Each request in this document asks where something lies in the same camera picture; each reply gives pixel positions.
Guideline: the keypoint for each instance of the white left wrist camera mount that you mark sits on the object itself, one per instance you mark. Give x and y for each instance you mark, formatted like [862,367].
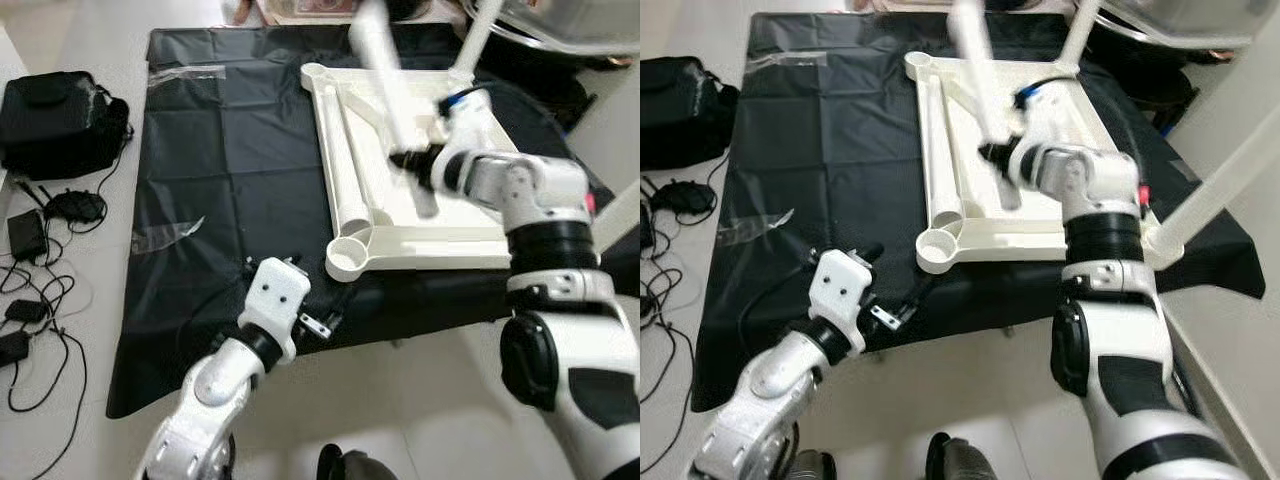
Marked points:
[277,300]
[843,295]

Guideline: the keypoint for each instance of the clear tape strip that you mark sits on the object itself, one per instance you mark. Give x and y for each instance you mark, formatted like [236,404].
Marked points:
[785,60]
[185,73]
[165,235]
[762,228]

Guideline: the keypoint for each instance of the robot leg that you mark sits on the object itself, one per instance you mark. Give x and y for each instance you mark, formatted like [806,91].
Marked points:
[355,465]
[812,467]
[962,460]

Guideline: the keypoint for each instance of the small black power adapter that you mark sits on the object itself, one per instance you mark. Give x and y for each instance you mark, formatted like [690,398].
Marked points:
[27,310]

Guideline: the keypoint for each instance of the black table cloth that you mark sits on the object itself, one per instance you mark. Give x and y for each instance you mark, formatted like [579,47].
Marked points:
[840,200]
[230,200]

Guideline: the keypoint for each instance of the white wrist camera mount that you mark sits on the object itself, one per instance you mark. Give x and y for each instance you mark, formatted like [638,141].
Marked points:
[480,125]
[1055,120]
[277,300]
[843,295]

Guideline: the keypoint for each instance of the robot left leg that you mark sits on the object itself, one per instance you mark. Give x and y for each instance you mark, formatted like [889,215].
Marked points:
[812,467]

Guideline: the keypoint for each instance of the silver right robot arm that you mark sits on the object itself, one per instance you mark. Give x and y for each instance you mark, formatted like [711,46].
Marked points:
[1120,300]
[560,300]

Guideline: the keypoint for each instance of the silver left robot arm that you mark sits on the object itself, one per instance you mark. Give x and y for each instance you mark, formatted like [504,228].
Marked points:
[215,400]
[775,400]

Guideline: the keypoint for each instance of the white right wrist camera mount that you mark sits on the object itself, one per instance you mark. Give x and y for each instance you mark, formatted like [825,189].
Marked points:
[480,125]
[1055,120]

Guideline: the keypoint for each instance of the black power strip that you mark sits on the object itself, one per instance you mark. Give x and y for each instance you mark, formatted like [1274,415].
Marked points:
[12,348]

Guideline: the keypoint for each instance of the white plastic table top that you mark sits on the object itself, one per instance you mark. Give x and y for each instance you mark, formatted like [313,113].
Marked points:
[1020,240]
[430,245]

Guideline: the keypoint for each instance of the person leg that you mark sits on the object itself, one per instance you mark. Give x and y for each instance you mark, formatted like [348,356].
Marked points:
[243,10]

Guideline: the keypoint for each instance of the black carry bag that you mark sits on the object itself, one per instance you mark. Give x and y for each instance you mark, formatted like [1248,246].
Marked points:
[685,110]
[60,125]

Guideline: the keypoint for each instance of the robot right leg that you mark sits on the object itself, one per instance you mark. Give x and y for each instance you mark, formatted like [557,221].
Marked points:
[355,465]
[962,460]

